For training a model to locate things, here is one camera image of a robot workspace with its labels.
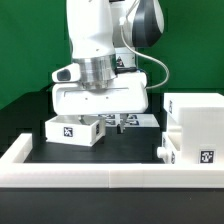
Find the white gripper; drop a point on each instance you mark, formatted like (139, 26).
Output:
(125, 94)

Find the white drawer box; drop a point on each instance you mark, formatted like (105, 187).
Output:
(170, 151)
(67, 129)

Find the white drawer cabinet frame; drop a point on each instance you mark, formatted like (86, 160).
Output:
(199, 117)

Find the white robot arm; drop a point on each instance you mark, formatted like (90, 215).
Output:
(93, 84)

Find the white fiducial marker sheet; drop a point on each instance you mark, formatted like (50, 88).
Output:
(134, 120)

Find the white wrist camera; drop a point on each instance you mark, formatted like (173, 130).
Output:
(69, 73)

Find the white workspace border frame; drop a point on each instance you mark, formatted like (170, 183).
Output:
(15, 172)

